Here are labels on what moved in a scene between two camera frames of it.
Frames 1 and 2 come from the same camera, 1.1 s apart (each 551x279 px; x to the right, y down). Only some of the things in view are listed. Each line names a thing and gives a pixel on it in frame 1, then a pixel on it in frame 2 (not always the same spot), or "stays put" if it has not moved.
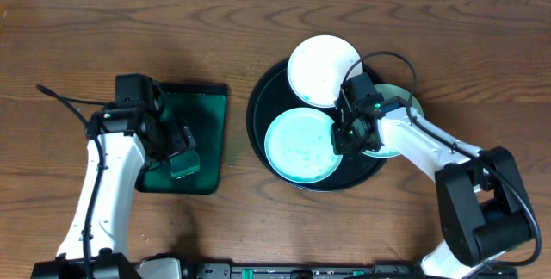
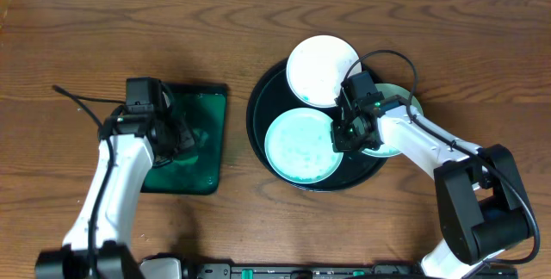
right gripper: x=339 y=144 stays put
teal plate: x=298 y=145 stays put
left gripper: x=182 y=139 stays put
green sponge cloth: x=184 y=164 to x=201 y=138
